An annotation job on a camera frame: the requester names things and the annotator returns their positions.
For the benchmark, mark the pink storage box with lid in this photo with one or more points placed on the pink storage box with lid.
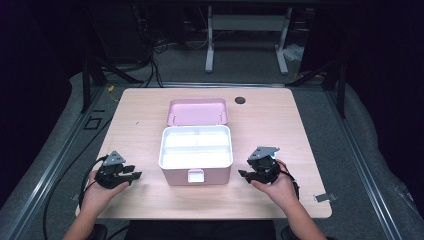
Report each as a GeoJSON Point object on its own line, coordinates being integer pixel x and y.
{"type": "Point", "coordinates": [196, 111]}

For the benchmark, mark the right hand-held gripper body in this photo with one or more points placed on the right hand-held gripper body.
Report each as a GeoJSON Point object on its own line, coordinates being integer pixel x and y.
{"type": "Point", "coordinates": [266, 170]}

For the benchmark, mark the clear plastic bag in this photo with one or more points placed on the clear plastic bag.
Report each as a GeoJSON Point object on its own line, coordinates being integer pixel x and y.
{"type": "Point", "coordinates": [294, 52]}

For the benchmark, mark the white desk frame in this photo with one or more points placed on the white desk frame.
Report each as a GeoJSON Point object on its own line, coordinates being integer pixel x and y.
{"type": "Point", "coordinates": [246, 22]}

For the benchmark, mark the grey metal table clip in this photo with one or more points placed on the grey metal table clip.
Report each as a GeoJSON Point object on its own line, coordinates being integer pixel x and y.
{"type": "Point", "coordinates": [325, 197]}

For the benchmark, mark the white inner tray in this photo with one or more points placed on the white inner tray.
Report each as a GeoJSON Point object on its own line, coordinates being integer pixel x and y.
{"type": "Point", "coordinates": [196, 160]}

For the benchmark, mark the person's right hand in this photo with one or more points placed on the person's right hand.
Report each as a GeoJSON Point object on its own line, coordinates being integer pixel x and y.
{"type": "Point", "coordinates": [283, 191]}

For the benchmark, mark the person's left hand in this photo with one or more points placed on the person's left hand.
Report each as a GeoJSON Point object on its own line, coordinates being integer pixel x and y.
{"type": "Point", "coordinates": [96, 196]}

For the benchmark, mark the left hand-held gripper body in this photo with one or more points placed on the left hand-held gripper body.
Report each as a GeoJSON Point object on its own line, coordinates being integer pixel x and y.
{"type": "Point", "coordinates": [110, 176]}

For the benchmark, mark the yellow tag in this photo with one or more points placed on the yellow tag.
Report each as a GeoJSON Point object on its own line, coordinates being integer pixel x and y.
{"type": "Point", "coordinates": [111, 89]}

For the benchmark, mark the black metal stand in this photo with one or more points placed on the black metal stand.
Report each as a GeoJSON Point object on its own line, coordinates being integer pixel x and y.
{"type": "Point", "coordinates": [86, 86]}
{"type": "Point", "coordinates": [340, 90]}

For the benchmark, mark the aluminium floor rail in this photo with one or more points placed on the aluminium floor rail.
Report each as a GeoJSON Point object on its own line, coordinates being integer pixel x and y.
{"type": "Point", "coordinates": [363, 166]}
{"type": "Point", "coordinates": [50, 173]}

